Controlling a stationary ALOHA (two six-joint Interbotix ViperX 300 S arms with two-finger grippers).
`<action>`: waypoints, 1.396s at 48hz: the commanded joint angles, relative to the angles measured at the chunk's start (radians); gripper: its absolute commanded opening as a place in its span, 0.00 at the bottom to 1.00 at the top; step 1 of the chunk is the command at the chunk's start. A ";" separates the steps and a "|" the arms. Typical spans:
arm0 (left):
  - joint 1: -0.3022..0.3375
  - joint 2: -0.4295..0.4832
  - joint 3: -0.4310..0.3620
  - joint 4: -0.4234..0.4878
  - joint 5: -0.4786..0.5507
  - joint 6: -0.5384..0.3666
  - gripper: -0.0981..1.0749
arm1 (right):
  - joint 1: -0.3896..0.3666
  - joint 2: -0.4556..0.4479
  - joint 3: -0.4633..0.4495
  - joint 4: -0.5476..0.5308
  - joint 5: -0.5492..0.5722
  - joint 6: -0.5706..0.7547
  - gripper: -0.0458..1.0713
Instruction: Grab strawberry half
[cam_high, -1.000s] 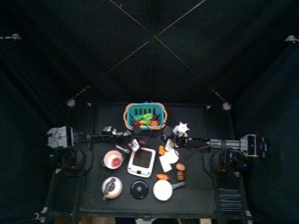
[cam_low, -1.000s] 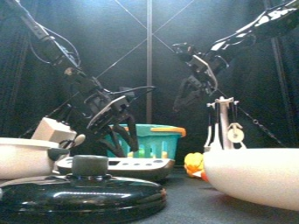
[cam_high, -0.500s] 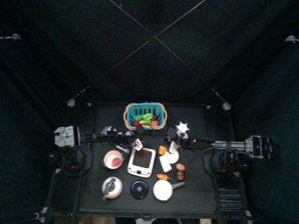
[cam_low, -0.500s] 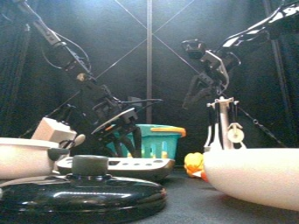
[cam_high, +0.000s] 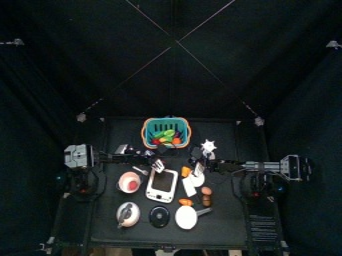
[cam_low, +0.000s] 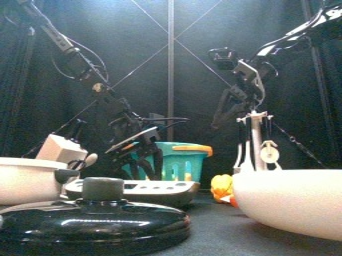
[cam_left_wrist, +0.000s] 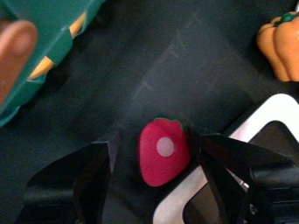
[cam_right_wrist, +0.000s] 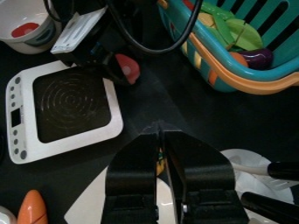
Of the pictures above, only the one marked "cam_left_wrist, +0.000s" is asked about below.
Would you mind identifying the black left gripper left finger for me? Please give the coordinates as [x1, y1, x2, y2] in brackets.
[14, 141, 113, 224]

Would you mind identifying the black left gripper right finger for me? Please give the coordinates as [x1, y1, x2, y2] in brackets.
[201, 133, 299, 224]

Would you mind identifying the teal slotted plastic basket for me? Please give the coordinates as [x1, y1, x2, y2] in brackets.
[0, 0, 109, 128]

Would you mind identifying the brown rounded toy food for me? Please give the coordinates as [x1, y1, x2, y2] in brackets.
[0, 19, 39, 107]

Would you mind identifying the red toy strawberry half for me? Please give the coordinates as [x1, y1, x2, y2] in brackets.
[138, 117, 193, 188]

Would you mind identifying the orange toy bell pepper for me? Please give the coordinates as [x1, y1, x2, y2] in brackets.
[255, 11, 299, 83]

